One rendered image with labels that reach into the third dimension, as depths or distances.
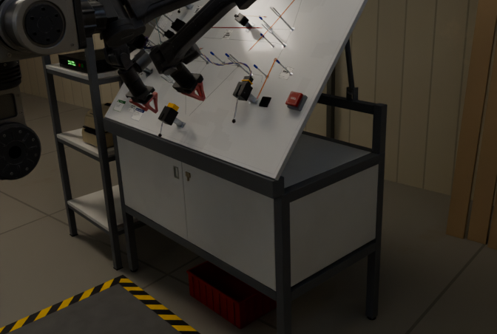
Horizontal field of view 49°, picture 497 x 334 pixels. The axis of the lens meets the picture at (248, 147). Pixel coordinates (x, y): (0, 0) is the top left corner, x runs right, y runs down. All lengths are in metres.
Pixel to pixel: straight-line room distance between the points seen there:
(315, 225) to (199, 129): 0.59
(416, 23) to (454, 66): 0.37
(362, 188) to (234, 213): 0.52
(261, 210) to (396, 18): 2.20
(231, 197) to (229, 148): 0.20
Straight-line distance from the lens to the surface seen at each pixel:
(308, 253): 2.06
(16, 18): 1.15
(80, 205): 3.35
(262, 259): 2.05
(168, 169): 2.39
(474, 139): 3.25
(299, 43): 2.06
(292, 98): 1.87
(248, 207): 2.01
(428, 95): 3.81
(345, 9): 2.04
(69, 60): 2.98
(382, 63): 3.92
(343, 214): 2.16
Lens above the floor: 1.55
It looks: 19 degrees down
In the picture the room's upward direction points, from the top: 2 degrees counter-clockwise
